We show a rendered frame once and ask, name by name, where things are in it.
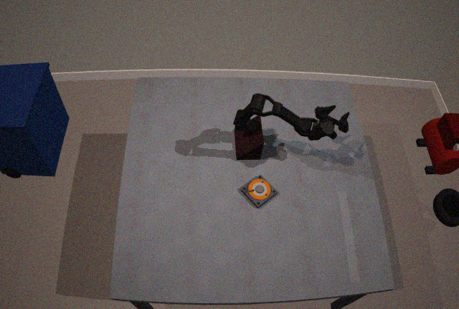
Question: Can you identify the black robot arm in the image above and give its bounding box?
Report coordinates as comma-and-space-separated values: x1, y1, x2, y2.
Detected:
233, 94, 337, 141

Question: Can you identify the orange round plate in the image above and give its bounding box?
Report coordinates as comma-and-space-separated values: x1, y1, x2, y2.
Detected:
248, 179, 270, 200

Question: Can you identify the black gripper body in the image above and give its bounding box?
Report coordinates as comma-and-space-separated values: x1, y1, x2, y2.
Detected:
315, 106, 349, 133

